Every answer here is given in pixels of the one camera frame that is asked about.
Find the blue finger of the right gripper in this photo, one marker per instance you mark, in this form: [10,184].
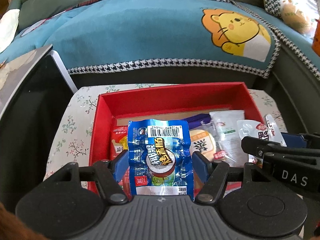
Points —
[294,140]
[257,147]

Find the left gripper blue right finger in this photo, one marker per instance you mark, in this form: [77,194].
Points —
[202,166]

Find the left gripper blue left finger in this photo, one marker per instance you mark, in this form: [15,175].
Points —
[119,165]

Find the white duck neck snack packet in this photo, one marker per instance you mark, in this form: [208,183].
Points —
[268,130]

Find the round bun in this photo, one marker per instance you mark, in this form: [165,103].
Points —
[202,141]

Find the red crown spicy strip packet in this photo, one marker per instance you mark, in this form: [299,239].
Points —
[118,144]

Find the blue sausage snack packet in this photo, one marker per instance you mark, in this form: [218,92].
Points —
[160,161]

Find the white silver snack packet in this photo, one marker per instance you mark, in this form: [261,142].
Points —
[225,123]

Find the blue wafer biscuit packet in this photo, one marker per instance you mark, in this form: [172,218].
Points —
[198,120]

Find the person's left hand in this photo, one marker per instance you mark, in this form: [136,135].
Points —
[13,228]

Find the dark green sofa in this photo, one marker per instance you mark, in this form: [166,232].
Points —
[295,88]

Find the red cardboard box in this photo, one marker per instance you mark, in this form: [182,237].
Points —
[164,103]

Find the floral tablecloth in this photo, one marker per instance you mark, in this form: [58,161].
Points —
[73,138]

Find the orange plastic basket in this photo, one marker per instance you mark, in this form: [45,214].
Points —
[316,39]

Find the black side table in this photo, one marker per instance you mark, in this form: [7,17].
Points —
[34,97]

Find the white plastic bag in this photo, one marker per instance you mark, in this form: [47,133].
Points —
[300,15]

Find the teal lion sofa cover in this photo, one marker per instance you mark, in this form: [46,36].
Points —
[112,36]

